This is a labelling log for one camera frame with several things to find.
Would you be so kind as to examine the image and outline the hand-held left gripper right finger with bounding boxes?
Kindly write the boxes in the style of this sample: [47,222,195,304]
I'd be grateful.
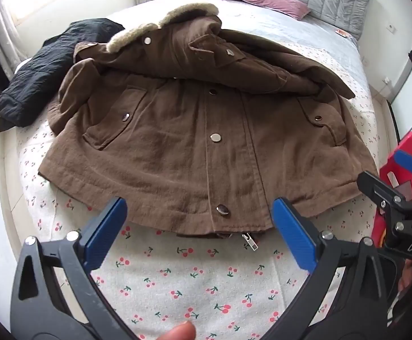
[272,197,399,340]

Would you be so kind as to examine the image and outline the black quilted jacket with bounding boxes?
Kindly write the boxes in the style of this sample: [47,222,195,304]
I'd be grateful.
[0,19,125,132]

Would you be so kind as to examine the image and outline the bed with light blue sheet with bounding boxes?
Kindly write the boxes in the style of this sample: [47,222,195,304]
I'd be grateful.
[15,0,381,340]

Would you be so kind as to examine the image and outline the brown fur-collared coat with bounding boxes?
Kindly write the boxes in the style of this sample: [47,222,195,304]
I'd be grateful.
[38,3,379,253]

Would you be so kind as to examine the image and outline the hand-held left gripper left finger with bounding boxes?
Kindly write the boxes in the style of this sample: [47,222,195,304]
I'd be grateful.
[10,196,129,340]

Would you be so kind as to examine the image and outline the person's left hand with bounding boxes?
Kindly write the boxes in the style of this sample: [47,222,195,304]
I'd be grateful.
[156,320,197,340]

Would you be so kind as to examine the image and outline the cherry print blanket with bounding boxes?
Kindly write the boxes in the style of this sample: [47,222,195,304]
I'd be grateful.
[16,88,381,340]

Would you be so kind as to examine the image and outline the red plastic stool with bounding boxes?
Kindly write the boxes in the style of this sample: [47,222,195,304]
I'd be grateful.
[372,131,412,252]

